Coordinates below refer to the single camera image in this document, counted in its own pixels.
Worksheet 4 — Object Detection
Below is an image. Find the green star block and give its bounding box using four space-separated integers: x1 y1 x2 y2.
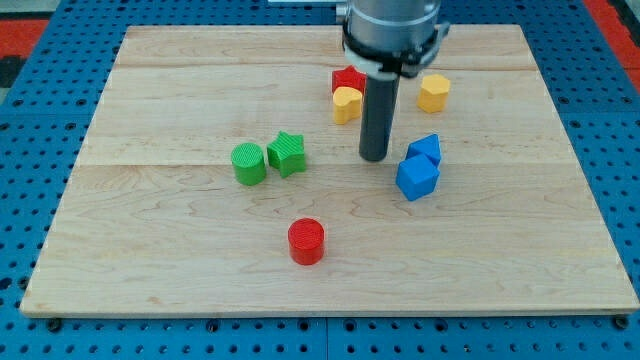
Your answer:
267 131 306 178

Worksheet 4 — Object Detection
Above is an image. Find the yellow heart block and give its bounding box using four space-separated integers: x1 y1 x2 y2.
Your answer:
332 86 363 125

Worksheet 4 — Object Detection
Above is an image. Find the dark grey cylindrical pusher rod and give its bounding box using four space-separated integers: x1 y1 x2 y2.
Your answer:
359 77 399 162

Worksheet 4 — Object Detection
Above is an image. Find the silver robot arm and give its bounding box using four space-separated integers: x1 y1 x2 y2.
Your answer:
342 0 450 162

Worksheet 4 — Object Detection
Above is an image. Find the red cylinder block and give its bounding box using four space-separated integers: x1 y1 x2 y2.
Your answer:
287 218 325 266

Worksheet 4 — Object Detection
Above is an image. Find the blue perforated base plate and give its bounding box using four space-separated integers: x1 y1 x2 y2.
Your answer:
1 0 639 359

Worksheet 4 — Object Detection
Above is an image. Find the red star block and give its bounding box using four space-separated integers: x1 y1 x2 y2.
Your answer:
331 65 367 95

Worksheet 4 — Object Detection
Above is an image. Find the green cylinder block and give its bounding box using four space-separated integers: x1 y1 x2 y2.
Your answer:
231 142 266 186

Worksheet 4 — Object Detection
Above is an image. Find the blue cube block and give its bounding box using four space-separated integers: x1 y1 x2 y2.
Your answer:
396 154 440 201

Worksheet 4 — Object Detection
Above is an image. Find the light wooden board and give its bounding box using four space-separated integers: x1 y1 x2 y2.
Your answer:
21 25 639 318

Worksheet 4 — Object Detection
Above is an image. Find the yellow hexagon block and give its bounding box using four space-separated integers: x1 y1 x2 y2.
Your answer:
416 74 451 113

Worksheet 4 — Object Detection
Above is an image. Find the blue pentagon block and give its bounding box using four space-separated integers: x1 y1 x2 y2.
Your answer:
405 133 442 167

